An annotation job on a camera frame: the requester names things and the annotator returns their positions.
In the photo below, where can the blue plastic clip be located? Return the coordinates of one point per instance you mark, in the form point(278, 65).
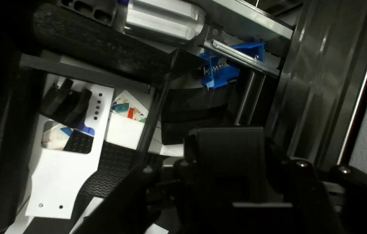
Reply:
point(222, 72)

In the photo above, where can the white card colourful print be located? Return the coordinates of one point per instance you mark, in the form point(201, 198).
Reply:
point(128, 107)

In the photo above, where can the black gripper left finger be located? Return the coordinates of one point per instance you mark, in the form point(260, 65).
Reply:
point(148, 189)

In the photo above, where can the silver metal cylinder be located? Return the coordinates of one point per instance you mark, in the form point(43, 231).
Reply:
point(165, 19)

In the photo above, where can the black foam cutout piece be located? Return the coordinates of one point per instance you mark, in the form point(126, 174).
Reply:
point(113, 169)

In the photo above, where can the grey metal open drawer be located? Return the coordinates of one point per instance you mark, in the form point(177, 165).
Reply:
point(256, 20)

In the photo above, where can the white perforated plate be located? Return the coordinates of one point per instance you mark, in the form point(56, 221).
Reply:
point(61, 182)

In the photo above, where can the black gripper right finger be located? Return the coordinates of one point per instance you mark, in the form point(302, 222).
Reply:
point(300, 189)

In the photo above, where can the black plastic box object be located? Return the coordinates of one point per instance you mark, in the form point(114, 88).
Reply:
point(226, 159)

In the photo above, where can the black foam roll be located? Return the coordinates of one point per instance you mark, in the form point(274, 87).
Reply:
point(105, 42)

